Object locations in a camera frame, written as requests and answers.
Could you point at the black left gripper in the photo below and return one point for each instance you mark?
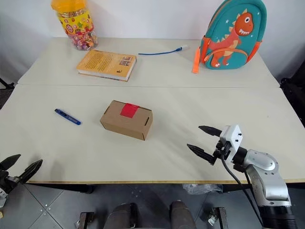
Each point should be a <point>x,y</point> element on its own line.
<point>8,182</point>

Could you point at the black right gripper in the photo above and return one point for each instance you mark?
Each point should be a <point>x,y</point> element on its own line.
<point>222,151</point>

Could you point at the blue pen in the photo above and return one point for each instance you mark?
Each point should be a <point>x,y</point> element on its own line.
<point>68,117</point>

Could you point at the brown cardboard box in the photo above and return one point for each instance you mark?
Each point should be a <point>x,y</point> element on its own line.
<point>124,125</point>

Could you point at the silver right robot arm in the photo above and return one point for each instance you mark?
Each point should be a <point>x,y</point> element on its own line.
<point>264,164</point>

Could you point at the crumpled clear plastic bag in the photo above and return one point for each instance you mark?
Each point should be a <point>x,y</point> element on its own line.
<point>202,188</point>

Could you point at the dark rounded shape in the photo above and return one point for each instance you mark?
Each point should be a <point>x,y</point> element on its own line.
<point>122,217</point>
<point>182,215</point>

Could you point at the red tape strip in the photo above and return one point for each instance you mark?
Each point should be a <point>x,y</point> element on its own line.
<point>128,111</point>

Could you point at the black stand leg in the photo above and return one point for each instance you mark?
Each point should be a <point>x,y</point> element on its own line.
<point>6,83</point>

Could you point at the teal dinosaur backpack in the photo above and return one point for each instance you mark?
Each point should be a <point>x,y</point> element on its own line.
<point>228,28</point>

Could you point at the yellow paperback book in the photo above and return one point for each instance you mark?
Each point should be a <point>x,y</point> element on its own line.
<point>104,63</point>

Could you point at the candy jar with yellow lid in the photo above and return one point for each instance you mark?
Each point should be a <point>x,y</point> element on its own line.
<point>77,26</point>

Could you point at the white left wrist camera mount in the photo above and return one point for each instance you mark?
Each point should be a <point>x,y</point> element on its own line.
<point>2,198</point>

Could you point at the rusty metal bracket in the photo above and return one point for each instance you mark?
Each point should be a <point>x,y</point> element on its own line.
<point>85,220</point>
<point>220,218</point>

